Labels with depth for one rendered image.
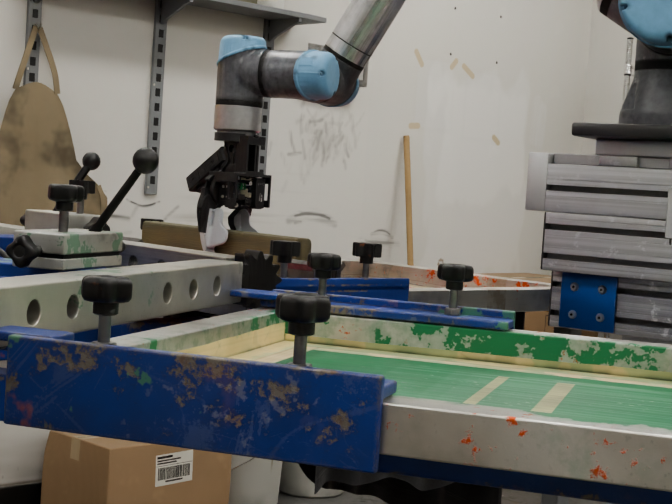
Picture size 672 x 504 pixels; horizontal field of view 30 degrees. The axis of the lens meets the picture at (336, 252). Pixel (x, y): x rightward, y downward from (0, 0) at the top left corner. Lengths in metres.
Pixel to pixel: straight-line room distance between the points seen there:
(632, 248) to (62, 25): 2.65
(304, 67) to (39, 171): 2.23
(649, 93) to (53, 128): 2.55
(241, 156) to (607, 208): 0.57
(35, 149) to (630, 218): 2.53
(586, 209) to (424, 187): 3.37
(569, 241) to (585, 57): 4.21
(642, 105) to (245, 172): 0.61
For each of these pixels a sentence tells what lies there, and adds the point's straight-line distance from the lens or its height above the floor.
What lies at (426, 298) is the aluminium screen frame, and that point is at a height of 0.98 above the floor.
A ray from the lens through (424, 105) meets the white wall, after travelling 5.26.
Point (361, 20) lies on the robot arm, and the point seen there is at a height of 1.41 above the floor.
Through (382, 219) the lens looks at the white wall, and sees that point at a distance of 5.11.
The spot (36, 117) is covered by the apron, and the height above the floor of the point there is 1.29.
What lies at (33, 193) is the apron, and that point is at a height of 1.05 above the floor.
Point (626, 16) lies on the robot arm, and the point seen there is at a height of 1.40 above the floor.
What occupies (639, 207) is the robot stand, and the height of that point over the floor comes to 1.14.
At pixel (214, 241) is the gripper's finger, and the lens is 1.99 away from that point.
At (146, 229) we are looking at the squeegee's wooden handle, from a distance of 2.17.
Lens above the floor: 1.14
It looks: 3 degrees down
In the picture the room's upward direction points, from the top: 4 degrees clockwise
